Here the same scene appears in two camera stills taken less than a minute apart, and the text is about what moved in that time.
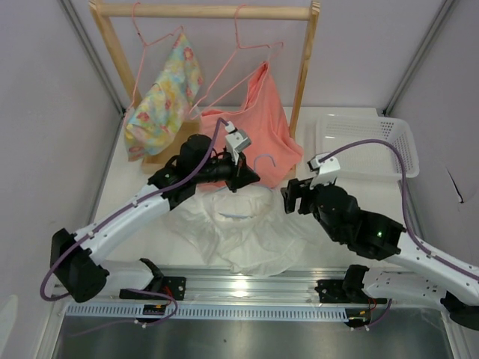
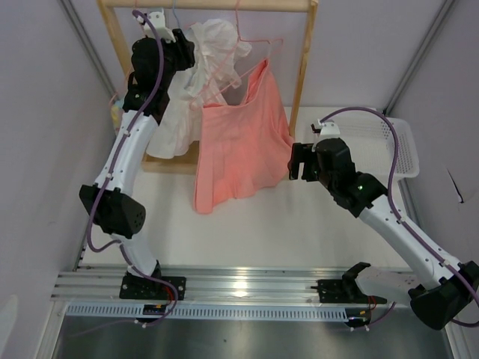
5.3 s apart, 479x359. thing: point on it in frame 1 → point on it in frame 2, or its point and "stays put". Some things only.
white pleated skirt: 252,231 → 202,84
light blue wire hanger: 254,164 → 175,15
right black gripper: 296,189 → 301,153
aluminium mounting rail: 208,287 stays put
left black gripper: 241,174 → 183,48
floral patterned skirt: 156,123 → 117,112
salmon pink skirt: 273,152 stays put
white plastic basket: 379,160 stays put
